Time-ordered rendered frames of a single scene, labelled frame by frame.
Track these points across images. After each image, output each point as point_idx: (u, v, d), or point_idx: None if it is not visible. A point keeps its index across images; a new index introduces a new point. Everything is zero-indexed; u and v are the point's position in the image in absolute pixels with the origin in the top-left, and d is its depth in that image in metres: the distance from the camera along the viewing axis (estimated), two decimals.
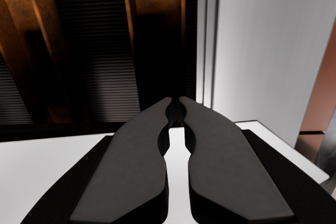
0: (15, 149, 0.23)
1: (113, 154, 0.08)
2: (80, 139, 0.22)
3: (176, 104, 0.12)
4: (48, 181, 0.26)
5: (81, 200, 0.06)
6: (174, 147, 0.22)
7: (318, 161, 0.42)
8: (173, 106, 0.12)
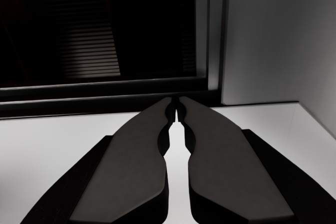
0: None
1: (113, 154, 0.08)
2: (27, 124, 0.14)
3: (176, 104, 0.12)
4: None
5: (81, 200, 0.06)
6: (170, 140, 0.15)
7: None
8: (173, 106, 0.12)
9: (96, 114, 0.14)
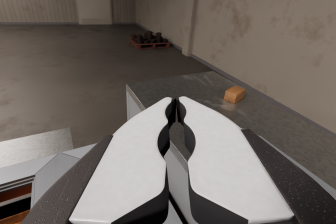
0: None
1: (113, 154, 0.08)
2: None
3: (176, 104, 0.12)
4: None
5: (81, 200, 0.06)
6: None
7: None
8: (173, 106, 0.12)
9: None
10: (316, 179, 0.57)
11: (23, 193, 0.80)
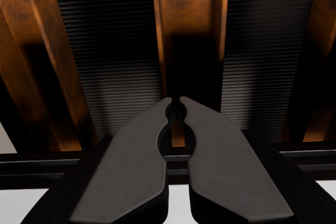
0: None
1: (113, 154, 0.08)
2: None
3: (176, 104, 0.12)
4: None
5: (81, 200, 0.06)
6: None
7: None
8: (173, 106, 0.12)
9: None
10: None
11: None
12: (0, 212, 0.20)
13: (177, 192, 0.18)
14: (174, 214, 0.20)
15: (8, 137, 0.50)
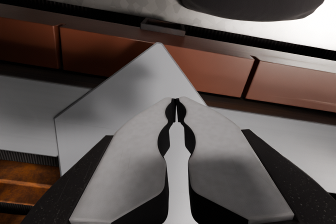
0: None
1: (113, 154, 0.08)
2: None
3: (176, 104, 0.12)
4: None
5: (81, 200, 0.06)
6: None
7: None
8: (173, 106, 0.12)
9: None
10: None
11: None
12: None
13: None
14: None
15: None
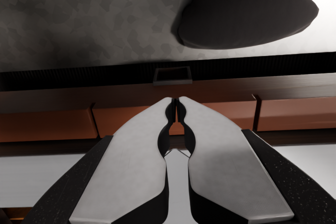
0: None
1: (113, 154, 0.08)
2: None
3: (176, 104, 0.12)
4: None
5: (81, 200, 0.06)
6: None
7: None
8: (173, 106, 0.12)
9: None
10: None
11: None
12: None
13: None
14: None
15: None
